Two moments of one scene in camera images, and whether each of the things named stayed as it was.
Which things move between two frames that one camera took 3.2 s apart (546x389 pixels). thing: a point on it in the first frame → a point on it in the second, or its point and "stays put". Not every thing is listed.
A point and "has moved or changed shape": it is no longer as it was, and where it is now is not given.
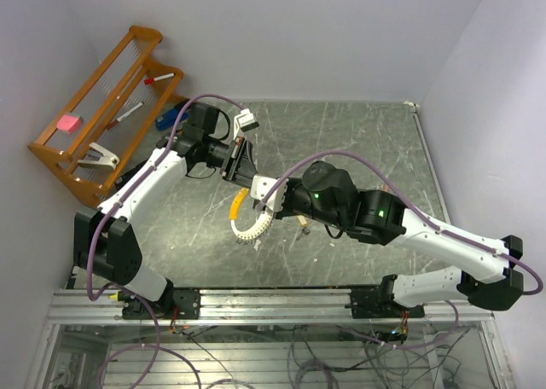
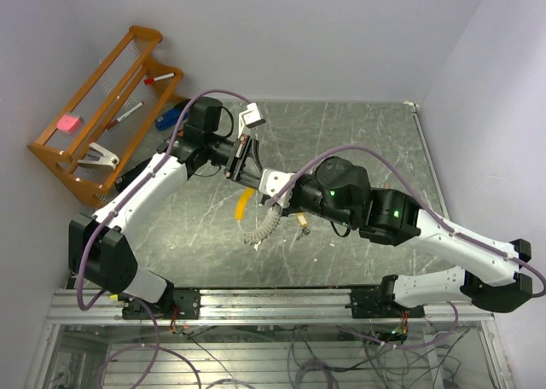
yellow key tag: [302, 220] stays put
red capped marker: [150, 80] stays put
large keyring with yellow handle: [263, 226] has moved or changed shape
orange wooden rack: [87, 142] stays put
